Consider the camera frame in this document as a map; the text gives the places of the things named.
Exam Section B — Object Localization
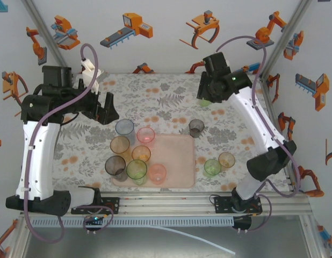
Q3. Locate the short green glass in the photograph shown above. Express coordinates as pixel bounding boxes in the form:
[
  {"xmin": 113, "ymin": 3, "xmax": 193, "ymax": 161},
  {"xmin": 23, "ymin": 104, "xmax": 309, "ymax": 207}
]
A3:
[
  {"xmin": 203, "ymin": 159, "xmax": 222, "ymax": 178},
  {"xmin": 197, "ymin": 97, "xmax": 213, "ymax": 108}
]

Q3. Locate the tall blue glass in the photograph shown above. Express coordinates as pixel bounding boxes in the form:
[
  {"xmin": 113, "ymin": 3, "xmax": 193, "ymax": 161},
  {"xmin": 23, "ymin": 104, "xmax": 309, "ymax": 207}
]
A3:
[{"xmin": 114, "ymin": 118, "xmax": 135, "ymax": 145}]

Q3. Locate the tall orange glass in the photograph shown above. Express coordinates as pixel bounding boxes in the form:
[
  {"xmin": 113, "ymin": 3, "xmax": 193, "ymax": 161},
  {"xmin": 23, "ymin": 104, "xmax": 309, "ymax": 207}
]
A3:
[{"xmin": 110, "ymin": 135, "xmax": 132, "ymax": 162}]

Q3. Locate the short pink glass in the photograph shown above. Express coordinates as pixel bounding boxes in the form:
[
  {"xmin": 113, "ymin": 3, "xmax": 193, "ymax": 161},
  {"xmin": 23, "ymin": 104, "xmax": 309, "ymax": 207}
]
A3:
[{"xmin": 136, "ymin": 127, "xmax": 156, "ymax": 147}]

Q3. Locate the tall grey glass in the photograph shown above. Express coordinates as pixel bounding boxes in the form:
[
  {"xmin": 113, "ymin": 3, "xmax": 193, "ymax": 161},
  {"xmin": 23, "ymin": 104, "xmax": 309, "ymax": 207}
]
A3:
[{"xmin": 104, "ymin": 155, "xmax": 128, "ymax": 182}]

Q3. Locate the short orange glass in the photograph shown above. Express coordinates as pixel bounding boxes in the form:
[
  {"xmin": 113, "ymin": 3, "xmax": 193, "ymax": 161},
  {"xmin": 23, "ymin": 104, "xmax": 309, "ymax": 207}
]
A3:
[
  {"xmin": 218, "ymin": 152, "xmax": 236, "ymax": 169},
  {"xmin": 131, "ymin": 145, "xmax": 152, "ymax": 163}
]

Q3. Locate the tall green glass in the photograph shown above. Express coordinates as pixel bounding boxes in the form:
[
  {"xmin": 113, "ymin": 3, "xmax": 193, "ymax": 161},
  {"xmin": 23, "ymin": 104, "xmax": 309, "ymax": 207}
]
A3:
[{"xmin": 126, "ymin": 159, "xmax": 148, "ymax": 185}]

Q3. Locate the short salmon glass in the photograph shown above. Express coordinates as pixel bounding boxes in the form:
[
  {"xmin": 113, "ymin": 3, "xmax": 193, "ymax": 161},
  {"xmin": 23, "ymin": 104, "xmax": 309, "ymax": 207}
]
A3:
[{"xmin": 148, "ymin": 163, "xmax": 167, "ymax": 185}]

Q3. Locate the pink plastic tray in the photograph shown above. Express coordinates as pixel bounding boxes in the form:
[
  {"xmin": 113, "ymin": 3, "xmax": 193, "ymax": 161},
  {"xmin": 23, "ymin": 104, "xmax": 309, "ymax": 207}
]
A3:
[{"xmin": 111, "ymin": 133, "xmax": 196, "ymax": 189}]

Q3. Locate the floral table cover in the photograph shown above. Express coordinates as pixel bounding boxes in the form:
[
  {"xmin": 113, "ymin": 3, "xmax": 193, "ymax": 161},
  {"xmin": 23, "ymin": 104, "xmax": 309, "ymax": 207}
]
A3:
[{"xmin": 44, "ymin": 73, "xmax": 293, "ymax": 193}]

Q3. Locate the short grey glass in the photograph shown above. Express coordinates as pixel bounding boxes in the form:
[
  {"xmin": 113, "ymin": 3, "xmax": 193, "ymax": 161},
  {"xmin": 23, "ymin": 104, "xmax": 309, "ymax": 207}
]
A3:
[{"xmin": 189, "ymin": 119, "xmax": 205, "ymax": 138}]

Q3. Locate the small circuit board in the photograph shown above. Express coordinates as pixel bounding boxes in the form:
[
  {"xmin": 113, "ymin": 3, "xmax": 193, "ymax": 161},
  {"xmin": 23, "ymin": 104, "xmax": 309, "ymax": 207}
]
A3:
[{"xmin": 83, "ymin": 214, "xmax": 105, "ymax": 229}]

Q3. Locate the grey metal shelf panel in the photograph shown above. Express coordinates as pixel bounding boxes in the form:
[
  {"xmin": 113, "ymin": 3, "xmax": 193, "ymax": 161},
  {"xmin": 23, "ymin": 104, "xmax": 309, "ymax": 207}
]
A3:
[{"xmin": 19, "ymin": 225, "xmax": 314, "ymax": 258}]

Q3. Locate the black round cover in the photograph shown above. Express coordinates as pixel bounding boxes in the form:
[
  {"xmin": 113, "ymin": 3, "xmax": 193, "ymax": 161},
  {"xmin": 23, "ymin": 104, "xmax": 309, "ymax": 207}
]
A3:
[{"xmin": 232, "ymin": 214, "xmax": 253, "ymax": 232}]

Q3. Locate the aluminium side rail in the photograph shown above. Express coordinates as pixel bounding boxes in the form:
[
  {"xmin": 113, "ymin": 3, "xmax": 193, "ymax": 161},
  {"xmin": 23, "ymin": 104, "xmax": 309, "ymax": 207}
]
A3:
[{"xmin": 258, "ymin": 75, "xmax": 300, "ymax": 194}]

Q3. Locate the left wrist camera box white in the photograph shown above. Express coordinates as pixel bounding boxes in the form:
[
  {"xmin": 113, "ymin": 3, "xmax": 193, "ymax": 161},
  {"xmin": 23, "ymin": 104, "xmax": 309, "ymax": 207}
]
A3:
[{"xmin": 79, "ymin": 58, "xmax": 105, "ymax": 95}]

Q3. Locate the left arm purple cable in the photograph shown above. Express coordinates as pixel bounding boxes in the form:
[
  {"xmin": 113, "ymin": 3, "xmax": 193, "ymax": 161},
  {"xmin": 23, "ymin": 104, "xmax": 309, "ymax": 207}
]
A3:
[{"xmin": 23, "ymin": 44, "xmax": 114, "ymax": 244}]

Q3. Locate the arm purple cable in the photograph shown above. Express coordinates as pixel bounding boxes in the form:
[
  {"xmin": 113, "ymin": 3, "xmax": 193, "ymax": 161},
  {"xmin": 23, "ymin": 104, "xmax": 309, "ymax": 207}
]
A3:
[
  {"xmin": 215, "ymin": 36, "xmax": 301, "ymax": 233},
  {"xmin": 23, "ymin": 44, "xmax": 114, "ymax": 244}
]

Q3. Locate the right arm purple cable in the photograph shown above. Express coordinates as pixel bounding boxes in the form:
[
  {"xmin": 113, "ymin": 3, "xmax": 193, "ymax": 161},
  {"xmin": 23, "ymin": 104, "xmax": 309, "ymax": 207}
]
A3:
[{"xmin": 215, "ymin": 36, "xmax": 301, "ymax": 233}]

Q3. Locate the aluminium frame post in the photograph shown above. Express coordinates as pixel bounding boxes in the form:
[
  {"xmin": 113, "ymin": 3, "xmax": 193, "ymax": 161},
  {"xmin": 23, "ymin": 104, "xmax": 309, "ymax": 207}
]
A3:
[
  {"xmin": 258, "ymin": 0, "xmax": 314, "ymax": 80},
  {"xmin": 20, "ymin": 0, "xmax": 67, "ymax": 68}
]

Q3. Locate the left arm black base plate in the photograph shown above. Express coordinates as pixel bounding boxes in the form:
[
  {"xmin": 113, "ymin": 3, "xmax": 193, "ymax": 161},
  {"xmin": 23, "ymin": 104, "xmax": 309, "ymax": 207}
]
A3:
[{"xmin": 71, "ymin": 197, "xmax": 120, "ymax": 215}]

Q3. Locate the aluminium frame rail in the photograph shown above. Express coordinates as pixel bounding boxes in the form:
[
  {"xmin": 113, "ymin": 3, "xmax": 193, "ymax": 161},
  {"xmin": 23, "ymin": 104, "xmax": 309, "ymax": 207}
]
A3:
[{"xmin": 19, "ymin": 192, "xmax": 313, "ymax": 218}]

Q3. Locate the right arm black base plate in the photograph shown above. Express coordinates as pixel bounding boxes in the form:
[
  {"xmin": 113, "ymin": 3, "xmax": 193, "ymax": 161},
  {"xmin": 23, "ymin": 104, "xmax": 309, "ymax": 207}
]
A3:
[{"xmin": 214, "ymin": 196, "xmax": 263, "ymax": 215}]

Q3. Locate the white slotted cable duct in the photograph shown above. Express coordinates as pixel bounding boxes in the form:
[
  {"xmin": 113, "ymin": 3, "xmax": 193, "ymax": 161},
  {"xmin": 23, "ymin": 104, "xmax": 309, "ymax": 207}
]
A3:
[{"xmin": 30, "ymin": 217, "xmax": 235, "ymax": 228}]

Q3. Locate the aluminium frame leg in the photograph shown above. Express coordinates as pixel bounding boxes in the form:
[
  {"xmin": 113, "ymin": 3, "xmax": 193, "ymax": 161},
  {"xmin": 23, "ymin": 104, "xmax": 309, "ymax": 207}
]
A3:
[
  {"xmin": 300, "ymin": 214, "xmax": 328, "ymax": 258},
  {"xmin": 9, "ymin": 216, "xmax": 31, "ymax": 258}
]

